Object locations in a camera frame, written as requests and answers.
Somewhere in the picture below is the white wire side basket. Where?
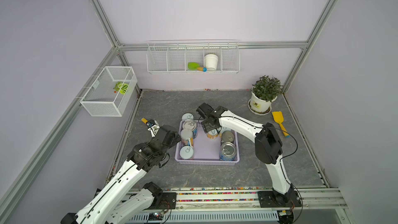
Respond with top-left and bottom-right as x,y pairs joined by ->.
80,66 -> 137,117

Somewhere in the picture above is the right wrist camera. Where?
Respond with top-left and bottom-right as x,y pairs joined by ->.
197,103 -> 214,120

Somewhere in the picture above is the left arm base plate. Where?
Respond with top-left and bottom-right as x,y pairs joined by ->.
147,192 -> 177,210

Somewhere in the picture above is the green toy in basket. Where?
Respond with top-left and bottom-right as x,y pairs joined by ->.
114,82 -> 129,95

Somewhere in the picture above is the lilac plastic basket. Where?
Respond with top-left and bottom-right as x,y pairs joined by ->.
174,120 -> 240,166

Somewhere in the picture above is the aluminium frame rail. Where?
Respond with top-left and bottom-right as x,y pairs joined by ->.
89,187 -> 348,214

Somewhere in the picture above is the orange label small can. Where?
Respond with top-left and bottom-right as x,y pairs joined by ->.
206,130 -> 219,139

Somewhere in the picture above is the tall colourful can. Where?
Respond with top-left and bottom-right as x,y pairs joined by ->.
180,129 -> 194,147

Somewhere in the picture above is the yellow toy shovel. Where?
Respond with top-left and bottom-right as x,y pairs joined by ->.
272,111 -> 290,137

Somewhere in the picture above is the green toy scoop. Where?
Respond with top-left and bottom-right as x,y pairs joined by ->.
188,62 -> 207,72

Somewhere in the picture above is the teal toy garden fork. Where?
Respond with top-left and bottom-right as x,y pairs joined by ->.
141,118 -> 148,125

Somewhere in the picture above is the dark navy can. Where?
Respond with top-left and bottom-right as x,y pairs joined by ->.
221,131 -> 235,144

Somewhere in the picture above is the potted green plant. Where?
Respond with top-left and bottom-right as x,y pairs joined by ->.
248,75 -> 282,116

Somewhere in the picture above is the green label small can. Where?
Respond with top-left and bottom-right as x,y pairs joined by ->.
181,113 -> 193,121

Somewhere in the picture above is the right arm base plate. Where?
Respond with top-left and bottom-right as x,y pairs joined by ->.
258,191 -> 302,208

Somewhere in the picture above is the pink label small can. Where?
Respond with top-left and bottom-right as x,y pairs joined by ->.
179,146 -> 194,160

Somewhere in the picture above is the yellow label small can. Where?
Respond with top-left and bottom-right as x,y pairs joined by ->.
219,127 -> 231,133

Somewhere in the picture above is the white empty flower pot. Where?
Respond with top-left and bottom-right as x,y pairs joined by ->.
204,54 -> 219,72

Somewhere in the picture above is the blue soup can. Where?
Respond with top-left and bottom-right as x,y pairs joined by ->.
182,119 -> 198,139
219,143 -> 237,161

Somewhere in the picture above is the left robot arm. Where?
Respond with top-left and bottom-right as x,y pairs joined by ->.
61,125 -> 181,224

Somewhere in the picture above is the white wire wall shelf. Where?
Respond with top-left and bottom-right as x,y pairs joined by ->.
147,42 -> 240,74

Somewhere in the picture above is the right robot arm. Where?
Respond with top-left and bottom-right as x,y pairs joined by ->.
197,103 -> 295,205

